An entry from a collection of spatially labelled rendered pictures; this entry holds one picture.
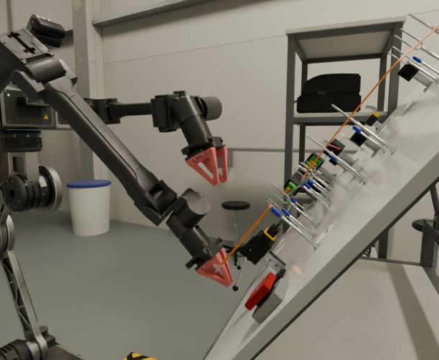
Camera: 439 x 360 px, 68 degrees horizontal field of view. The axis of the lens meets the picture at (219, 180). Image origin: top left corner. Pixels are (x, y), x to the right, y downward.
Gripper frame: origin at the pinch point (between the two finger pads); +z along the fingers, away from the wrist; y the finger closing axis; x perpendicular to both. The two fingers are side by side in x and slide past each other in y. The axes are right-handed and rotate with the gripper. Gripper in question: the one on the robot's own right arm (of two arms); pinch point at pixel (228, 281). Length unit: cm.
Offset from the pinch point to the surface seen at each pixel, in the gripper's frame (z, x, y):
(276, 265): 3.8, -11.4, 0.8
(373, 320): 39, -10, 35
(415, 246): 117, -20, 291
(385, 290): 43, -14, 58
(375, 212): 1.4, -35.8, -25.6
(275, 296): 3.2, -17.6, -22.9
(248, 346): 5.7, -10.9, -26.0
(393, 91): -9, -68, 96
